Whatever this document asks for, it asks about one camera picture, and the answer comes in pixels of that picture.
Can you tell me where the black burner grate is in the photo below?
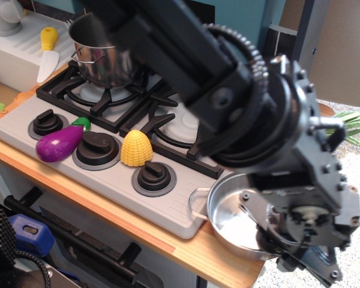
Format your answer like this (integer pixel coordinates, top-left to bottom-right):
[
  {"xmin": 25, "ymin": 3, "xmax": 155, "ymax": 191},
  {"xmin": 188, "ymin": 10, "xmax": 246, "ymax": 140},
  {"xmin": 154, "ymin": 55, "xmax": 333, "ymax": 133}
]
[
  {"xmin": 119, "ymin": 74, "xmax": 226, "ymax": 180},
  {"xmin": 37, "ymin": 61, "xmax": 178, "ymax": 133}
]

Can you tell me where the blue clamp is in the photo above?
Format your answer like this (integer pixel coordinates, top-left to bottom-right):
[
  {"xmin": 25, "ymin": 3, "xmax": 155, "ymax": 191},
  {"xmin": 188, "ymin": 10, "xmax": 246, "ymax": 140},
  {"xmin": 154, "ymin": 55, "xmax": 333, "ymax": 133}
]
[{"xmin": 8, "ymin": 214, "xmax": 55, "ymax": 257}]

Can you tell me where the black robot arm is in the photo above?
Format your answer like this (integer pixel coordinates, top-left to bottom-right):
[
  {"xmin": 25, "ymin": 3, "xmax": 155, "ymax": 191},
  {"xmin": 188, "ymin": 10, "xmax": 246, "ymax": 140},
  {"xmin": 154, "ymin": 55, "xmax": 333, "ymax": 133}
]
[{"xmin": 83, "ymin": 1, "xmax": 360, "ymax": 287}]

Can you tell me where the yellow toy corn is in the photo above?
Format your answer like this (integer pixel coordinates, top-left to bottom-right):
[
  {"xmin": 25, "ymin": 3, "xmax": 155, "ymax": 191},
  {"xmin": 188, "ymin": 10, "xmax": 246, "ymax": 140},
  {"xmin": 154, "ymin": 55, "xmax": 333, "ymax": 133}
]
[{"xmin": 121, "ymin": 130, "xmax": 153, "ymax": 167}]

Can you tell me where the black stove knob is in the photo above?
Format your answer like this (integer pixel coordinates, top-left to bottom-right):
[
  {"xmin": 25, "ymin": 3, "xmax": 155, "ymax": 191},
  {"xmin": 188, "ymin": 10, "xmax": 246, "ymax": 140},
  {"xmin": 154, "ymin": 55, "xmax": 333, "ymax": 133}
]
[
  {"xmin": 28, "ymin": 109, "xmax": 69, "ymax": 140},
  {"xmin": 72, "ymin": 132, "xmax": 121, "ymax": 171},
  {"xmin": 131, "ymin": 161, "xmax": 177, "ymax": 197}
]

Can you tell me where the white toy sink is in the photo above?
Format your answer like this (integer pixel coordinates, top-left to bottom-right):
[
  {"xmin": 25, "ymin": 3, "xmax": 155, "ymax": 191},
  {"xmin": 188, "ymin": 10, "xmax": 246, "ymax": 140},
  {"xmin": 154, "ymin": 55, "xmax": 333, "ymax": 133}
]
[{"xmin": 0, "ymin": 12, "xmax": 74, "ymax": 92}]

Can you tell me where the grey toy faucet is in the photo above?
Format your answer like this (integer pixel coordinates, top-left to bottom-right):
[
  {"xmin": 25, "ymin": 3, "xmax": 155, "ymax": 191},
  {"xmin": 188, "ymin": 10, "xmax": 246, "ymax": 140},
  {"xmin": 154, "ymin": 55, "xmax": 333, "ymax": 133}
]
[{"xmin": 0, "ymin": 0, "xmax": 25, "ymax": 37}]

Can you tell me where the purple toy eggplant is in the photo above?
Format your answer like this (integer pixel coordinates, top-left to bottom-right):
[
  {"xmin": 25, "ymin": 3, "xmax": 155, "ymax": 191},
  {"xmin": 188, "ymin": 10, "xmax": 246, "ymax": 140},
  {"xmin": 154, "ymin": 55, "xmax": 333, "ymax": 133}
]
[{"xmin": 35, "ymin": 117, "xmax": 91, "ymax": 163}]

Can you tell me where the yellow handled toy knife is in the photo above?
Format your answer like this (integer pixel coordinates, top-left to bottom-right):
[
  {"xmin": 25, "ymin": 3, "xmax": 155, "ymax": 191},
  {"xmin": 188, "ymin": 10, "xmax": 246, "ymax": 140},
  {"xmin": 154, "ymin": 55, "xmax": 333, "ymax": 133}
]
[{"xmin": 37, "ymin": 26, "xmax": 59, "ymax": 83}]

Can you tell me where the small steel pan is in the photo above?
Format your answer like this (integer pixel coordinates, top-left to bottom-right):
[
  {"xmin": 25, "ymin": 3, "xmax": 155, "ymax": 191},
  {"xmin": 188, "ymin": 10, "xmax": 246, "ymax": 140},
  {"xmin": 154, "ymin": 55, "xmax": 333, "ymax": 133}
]
[{"xmin": 188, "ymin": 172, "xmax": 279, "ymax": 261}]

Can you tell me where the black right stove knob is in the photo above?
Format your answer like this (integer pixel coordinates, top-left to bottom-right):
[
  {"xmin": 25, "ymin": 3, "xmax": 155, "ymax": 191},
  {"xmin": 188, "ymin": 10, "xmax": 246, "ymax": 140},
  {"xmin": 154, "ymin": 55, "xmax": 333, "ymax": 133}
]
[{"xmin": 131, "ymin": 161, "xmax": 177, "ymax": 197}]

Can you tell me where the black oven door handle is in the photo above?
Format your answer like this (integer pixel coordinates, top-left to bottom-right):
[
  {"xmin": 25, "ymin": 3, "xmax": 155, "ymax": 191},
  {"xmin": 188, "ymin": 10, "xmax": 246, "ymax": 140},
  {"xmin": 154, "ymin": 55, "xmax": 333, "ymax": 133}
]
[{"xmin": 4, "ymin": 187, "xmax": 141, "ymax": 284}]

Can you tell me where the grey toy stove top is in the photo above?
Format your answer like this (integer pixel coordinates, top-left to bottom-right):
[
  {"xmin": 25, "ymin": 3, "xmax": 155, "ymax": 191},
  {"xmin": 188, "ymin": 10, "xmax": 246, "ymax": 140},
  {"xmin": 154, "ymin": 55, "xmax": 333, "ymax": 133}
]
[{"xmin": 0, "ymin": 92, "xmax": 217, "ymax": 239}]

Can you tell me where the black braided cable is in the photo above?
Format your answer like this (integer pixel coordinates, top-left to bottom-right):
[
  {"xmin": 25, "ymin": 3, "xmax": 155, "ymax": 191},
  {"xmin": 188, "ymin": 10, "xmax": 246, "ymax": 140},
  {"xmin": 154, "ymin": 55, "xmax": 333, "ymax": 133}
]
[{"xmin": 14, "ymin": 250, "xmax": 52, "ymax": 288}]

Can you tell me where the tall steel pot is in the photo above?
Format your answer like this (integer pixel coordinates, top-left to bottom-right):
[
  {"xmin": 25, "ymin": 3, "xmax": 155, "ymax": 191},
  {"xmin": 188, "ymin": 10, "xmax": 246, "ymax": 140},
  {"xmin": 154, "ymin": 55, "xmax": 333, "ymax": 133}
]
[{"xmin": 68, "ymin": 13, "xmax": 143, "ymax": 89}]

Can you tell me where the cardboard panel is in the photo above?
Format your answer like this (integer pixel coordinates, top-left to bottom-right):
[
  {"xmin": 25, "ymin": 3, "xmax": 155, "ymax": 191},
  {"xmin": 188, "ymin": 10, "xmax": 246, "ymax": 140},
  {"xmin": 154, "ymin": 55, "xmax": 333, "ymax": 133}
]
[{"xmin": 280, "ymin": 1, "xmax": 360, "ymax": 107}]

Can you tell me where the black right burner grate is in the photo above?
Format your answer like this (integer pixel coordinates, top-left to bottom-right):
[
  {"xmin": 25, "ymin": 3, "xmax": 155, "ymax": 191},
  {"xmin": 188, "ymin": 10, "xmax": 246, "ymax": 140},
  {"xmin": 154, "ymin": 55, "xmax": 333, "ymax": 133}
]
[{"xmin": 119, "ymin": 74, "xmax": 226, "ymax": 180}]

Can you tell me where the black left burner grate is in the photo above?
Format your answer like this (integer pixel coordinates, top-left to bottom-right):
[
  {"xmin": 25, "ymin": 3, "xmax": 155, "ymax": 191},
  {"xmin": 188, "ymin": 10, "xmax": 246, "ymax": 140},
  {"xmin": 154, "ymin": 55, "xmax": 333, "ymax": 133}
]
[{"xmin": 37, "ymin": 61, "xmax": 178, "ymax": 133}]

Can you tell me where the black left stove knob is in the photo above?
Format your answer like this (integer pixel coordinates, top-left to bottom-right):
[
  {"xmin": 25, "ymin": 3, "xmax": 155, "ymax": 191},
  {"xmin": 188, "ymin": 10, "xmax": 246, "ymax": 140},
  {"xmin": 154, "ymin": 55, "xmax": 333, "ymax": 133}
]
[{"xmin": 28, "ymin": 109, "xmax": 69, "ymax": 140}]

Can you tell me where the black middle stove knob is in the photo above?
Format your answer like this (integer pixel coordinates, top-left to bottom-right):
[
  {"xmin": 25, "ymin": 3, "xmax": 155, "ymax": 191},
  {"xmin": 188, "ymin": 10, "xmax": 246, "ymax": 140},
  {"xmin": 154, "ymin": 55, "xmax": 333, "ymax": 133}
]
[{"xmin": 72, "ymin": 132, "xmax": 121, "ymax": 171}]

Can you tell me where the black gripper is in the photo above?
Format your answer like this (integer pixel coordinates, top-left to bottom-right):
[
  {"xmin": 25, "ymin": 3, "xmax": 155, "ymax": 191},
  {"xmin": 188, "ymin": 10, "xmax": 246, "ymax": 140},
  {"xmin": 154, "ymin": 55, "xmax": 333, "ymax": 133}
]
[{"xmin": 238, "ymin": 190, "xmax": 343, "ymax": 288}]

